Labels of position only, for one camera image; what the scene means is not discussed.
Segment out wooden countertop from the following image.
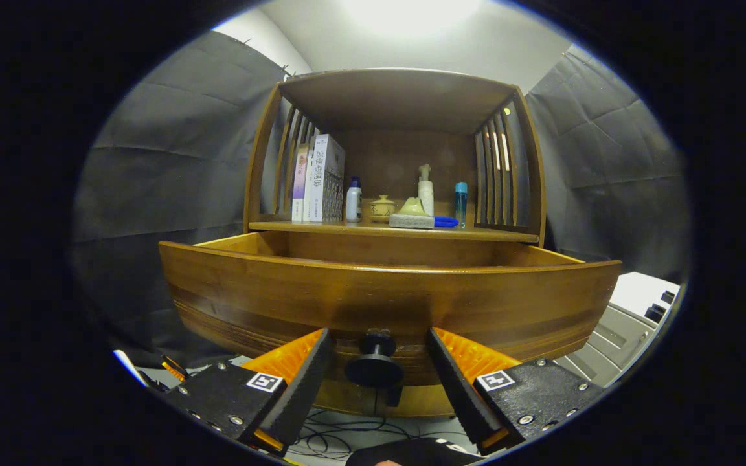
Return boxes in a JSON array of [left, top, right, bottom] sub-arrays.
[[248, 217, 541, 244]]

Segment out yellow lidded teacup with saucer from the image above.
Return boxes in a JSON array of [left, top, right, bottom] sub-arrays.
[[368, 194, 398, 224]]

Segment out wooden drawer with black knob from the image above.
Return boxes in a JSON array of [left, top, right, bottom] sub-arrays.
[[158, 230, 624, 418]]

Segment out white pump bottle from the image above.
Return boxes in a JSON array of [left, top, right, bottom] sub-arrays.
[[417, 164, 435, 217]]

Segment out white bottle with blue cap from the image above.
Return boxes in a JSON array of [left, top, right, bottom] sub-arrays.
[[345, 177, 363, 223]]

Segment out wooden cabinet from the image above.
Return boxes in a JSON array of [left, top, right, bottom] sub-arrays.
[[243, 67, 547, 247]]

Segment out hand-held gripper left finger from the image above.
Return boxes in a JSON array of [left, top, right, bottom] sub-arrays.
[[161, 327, 335, 458]]

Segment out black floor cables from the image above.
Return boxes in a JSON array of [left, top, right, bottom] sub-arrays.
[[289, 408, 471, 461]]

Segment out thick white book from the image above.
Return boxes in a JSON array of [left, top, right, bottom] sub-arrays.
[[302, 134, 346, 223]]

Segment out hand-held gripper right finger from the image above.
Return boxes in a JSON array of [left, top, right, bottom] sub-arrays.
[[427, 326, 607, 455]]

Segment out white filing cabinet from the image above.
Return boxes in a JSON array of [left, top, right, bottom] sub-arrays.
[[554, 272, 681, 389]]

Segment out thin purple book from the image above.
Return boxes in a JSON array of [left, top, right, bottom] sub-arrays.
[[291, 143, 311, 222]]

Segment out black backdrop cloth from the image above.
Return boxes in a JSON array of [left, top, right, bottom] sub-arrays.
[[72, 29, 694, 370]]

